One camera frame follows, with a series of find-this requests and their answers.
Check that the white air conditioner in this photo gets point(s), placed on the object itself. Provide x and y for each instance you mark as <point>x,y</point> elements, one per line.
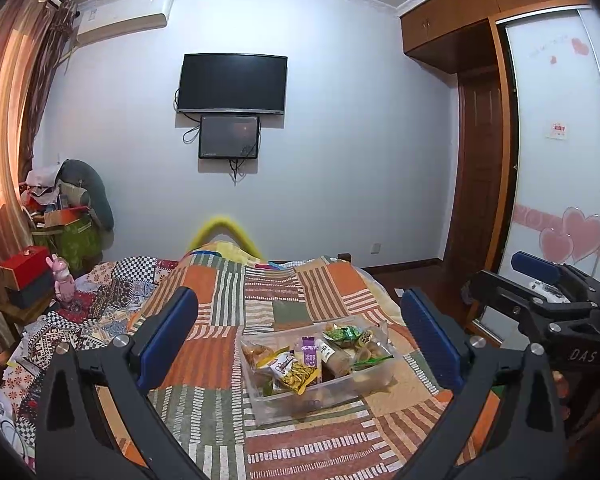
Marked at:
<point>125,15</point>

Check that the green bag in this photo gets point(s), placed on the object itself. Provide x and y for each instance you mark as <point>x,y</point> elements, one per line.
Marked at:
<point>72,242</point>

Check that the grey body pillow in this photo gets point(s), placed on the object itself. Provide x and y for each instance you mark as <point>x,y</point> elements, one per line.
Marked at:
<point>95,195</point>

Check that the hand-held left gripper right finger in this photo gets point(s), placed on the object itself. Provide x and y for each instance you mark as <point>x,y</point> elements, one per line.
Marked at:
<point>430,340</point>

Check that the clear bun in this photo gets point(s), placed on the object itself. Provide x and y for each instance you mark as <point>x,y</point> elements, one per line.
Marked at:
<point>372,341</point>

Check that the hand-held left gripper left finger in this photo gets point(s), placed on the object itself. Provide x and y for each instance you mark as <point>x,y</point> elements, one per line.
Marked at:
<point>167,340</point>

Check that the white sliding wardrobe door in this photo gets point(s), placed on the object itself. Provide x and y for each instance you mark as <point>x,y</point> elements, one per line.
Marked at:
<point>555,85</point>

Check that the clear plastic container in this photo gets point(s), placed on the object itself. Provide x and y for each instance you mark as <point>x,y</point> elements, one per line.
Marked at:
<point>300,405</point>

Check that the red box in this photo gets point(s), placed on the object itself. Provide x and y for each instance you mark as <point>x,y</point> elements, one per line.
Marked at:
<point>22,265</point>

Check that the dark grey box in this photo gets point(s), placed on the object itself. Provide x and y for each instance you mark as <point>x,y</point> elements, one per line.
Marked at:
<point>30,292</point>

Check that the wooden overhead cabinet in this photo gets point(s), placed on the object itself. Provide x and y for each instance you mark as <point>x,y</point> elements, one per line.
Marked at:
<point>460,10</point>

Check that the white wall socket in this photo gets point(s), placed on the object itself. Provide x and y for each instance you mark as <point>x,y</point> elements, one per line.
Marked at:
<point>375,248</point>

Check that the pile of clothes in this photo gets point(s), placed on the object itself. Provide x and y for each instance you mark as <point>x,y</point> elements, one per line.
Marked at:
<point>42,185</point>

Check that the red door label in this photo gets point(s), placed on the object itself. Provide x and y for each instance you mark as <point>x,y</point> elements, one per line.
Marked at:
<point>559,130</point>

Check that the orange cardboard box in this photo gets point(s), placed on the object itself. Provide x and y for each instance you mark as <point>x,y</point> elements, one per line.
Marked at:
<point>62,216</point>

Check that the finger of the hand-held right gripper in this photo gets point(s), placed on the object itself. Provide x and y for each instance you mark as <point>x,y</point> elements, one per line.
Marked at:
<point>510,297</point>
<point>535,265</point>

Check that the wooden bed frame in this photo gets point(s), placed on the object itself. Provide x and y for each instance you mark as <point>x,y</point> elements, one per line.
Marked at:
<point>345,257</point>

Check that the checkered printed quilt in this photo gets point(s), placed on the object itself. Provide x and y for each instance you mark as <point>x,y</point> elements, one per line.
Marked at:
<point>105,290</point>

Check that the black wall television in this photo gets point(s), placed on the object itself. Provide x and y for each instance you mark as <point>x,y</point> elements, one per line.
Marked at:
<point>231,82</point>

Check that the wooden door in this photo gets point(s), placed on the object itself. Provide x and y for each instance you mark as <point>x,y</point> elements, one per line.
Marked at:
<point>477,175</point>

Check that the yellow cloth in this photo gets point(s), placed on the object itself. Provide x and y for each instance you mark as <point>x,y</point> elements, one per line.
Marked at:
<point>235,251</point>

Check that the white plastic device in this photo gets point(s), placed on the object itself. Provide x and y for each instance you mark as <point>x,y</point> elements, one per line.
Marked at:
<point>545,287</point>

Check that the green snack packet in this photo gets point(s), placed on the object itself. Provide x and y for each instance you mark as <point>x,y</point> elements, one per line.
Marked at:
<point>375,362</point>
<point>342,335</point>

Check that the brown bun packet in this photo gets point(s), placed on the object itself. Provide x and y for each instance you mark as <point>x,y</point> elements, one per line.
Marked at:
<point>257,354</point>

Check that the orange curtain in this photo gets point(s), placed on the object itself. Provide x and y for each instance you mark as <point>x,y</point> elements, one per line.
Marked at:
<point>2,135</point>

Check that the yellow snack packet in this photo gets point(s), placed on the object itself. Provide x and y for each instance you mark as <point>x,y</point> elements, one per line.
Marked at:
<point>295,375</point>

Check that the pink plush toy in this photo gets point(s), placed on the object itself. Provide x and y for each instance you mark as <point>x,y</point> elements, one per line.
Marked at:
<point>62,280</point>

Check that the brown cake block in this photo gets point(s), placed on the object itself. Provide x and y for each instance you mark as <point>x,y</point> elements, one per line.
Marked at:
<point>336,362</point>

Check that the yellow foam hoop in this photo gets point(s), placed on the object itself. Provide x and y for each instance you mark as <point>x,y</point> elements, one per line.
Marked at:
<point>230,227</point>

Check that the purple and white snack packet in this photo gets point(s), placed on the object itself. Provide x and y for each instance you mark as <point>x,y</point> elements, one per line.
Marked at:
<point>310,352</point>

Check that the brown patterned curtain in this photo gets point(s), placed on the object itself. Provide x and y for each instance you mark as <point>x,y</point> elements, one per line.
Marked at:
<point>45,85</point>

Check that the small black monitor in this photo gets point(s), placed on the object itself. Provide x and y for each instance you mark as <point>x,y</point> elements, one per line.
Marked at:
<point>228,136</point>

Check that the striped patchwork blanket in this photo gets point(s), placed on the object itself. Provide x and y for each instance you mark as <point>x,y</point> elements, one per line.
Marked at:
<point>270,290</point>

